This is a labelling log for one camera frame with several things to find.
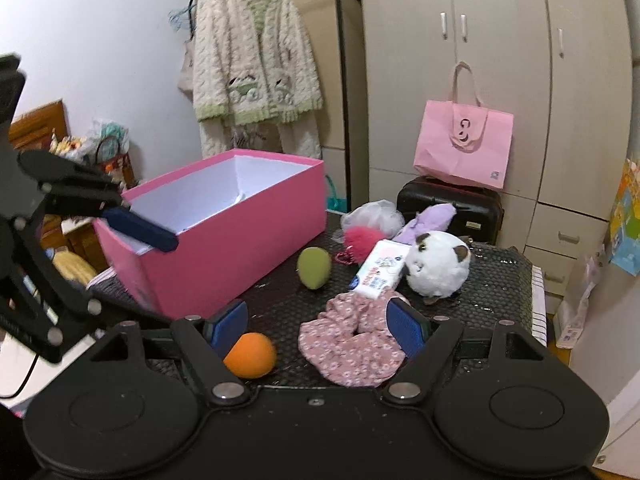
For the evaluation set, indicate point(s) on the striped white bed sheet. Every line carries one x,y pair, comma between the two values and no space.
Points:
540,305

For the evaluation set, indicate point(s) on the clear plastic bag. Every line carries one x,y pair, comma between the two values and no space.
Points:
107,130

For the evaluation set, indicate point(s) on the yellow plush toy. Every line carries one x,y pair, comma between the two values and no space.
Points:
75,265

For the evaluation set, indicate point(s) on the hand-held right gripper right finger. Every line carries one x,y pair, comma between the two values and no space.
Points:
406,332

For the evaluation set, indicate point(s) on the teal tote bag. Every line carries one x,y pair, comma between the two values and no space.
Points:
334,197

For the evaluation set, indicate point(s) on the flower bouquet box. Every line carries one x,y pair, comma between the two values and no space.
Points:
67,147

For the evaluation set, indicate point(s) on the white mesh bath pouf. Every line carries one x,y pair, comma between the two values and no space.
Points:
372,215

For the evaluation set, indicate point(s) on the white plush cat toy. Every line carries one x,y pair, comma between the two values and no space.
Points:
440,265

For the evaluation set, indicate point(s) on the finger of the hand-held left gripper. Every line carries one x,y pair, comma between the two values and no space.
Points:
60,285
142,231

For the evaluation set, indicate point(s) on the orange makeup sponge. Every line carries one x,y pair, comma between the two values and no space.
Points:
250,356

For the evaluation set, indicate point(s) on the white plastic bag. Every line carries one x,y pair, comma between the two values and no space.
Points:
580,305

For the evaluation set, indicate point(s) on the black hard suitcase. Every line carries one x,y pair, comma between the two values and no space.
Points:
480,210

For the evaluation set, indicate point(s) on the pink cardboard box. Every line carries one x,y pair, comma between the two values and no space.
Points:
235,240

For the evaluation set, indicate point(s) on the black clothes rack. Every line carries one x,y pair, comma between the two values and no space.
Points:
350,60

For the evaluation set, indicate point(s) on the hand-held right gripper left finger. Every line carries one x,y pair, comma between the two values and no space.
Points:
227,330

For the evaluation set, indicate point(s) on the purple plush toy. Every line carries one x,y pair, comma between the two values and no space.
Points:
430,220

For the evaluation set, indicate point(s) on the white tissue packet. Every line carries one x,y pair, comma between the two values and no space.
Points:
380,267

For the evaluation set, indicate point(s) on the green makeup sponge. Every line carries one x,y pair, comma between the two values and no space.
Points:
314,269

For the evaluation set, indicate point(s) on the colourful paper bag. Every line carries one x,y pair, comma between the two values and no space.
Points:
625,220

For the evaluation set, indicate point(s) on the pink floral scrunchie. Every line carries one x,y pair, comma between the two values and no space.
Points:
350,345

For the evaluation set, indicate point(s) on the wooden headboard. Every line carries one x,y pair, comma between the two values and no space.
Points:
40,122

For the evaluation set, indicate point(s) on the pink fluffy pompom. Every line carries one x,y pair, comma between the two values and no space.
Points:
362,242

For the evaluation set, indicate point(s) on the patterned gift bag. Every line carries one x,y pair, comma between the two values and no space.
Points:
117,165

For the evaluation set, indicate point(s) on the cream fleece pajama jacket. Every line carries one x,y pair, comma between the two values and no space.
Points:
250,50

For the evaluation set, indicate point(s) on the pink paper shopping bag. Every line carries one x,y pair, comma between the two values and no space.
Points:
462,147

